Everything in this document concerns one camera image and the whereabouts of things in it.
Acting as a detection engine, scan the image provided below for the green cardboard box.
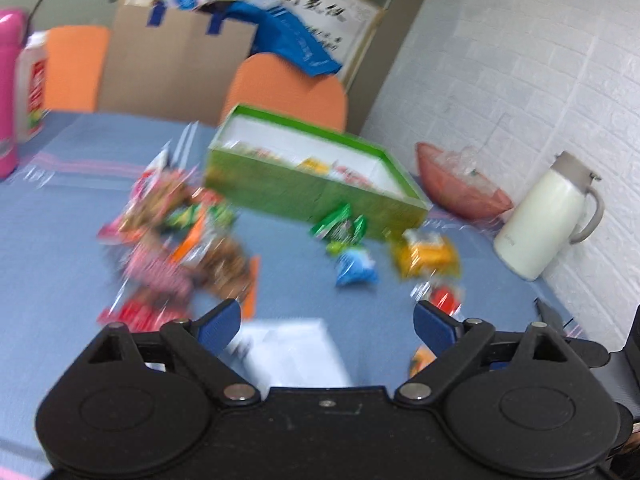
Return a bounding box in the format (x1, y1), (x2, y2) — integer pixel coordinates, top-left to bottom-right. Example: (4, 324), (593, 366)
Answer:
(204, 104), (432, 242)

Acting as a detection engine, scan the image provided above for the framed calligraphy picture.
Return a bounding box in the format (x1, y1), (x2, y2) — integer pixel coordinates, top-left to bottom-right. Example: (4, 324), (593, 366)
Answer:
(267, 0), (387, 88)

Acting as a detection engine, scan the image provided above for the yellow orange snack packet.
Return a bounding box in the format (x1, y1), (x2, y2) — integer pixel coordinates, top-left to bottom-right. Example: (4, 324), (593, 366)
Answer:
(391, 230), (461, 281)

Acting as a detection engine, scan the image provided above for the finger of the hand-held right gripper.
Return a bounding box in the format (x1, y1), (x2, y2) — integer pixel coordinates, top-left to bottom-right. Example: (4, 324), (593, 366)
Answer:
(534, 298), (576, 342)

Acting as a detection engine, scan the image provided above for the clear plastic wrap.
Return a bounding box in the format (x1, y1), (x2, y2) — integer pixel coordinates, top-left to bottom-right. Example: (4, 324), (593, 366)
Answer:
(434, 146), (497, 195)

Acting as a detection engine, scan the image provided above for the brown cardboard box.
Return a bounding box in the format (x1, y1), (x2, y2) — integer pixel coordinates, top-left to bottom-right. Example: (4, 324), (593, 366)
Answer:
(99, 4), (259, 122)

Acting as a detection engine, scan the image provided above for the white bottle with red label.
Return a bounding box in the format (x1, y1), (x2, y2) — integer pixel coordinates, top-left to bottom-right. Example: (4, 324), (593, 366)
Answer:
(15, 31), (49, 144)

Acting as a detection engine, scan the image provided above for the cream thermos jug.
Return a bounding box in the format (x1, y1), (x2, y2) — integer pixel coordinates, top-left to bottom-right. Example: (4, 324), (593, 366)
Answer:
(493, 151), (606, 282)

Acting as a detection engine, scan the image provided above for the pile of mixed snack packets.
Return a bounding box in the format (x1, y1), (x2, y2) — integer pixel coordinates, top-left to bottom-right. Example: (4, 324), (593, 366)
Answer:
(96, 141), (262, 332)

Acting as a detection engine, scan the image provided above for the pink water bottle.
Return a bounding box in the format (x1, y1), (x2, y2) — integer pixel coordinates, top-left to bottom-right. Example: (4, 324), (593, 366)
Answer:
(0, 8), (29, 179)

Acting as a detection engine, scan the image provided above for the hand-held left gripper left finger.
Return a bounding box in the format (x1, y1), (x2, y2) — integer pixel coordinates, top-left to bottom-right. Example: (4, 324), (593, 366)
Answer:
(75, 298), (262, 407)

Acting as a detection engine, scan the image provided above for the pink plastic bowl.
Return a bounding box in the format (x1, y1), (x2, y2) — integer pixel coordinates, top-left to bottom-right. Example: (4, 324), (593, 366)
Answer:
(415, 142), (515, 220)

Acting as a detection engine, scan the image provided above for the small green snack packet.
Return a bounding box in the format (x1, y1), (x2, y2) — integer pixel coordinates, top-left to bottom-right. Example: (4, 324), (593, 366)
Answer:
(326, 215), (371, 256)

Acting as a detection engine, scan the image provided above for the blue plastic bag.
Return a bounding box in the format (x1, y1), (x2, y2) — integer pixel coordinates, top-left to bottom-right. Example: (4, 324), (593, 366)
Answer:
(224, 1), (344, 79)

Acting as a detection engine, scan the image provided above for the blue snack packet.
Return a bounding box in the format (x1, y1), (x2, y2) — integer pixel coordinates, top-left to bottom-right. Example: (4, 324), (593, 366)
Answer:
(334, 247), (379, 288)

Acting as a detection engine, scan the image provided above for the orange chair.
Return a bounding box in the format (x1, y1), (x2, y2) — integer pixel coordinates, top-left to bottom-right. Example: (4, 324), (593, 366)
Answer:
(219, 53), (349, 134)
(44, 25), (111, 113)

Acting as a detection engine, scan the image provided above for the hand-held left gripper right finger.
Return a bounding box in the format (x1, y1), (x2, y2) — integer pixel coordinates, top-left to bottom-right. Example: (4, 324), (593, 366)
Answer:
(394, 300), (574, 406)

